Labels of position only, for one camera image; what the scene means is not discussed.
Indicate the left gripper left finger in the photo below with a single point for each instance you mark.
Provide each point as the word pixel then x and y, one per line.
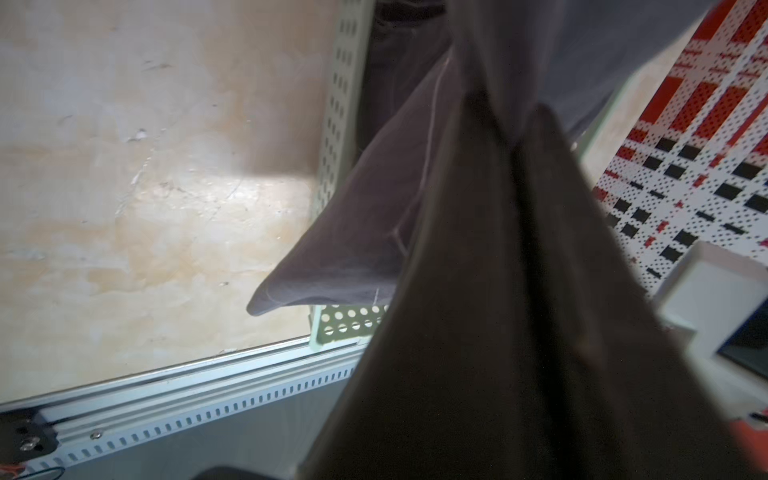
pixel 443 388

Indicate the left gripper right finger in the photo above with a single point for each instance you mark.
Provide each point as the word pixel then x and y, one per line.
pixel 617 400

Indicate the mint green plastic basket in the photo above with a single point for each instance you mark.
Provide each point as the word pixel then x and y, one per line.
pixel 342 150

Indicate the dark grey checked pillowcase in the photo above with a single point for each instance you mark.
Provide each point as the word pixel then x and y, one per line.
pixel 568 55

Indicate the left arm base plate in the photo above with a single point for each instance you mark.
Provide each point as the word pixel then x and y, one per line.
pixel 25 435

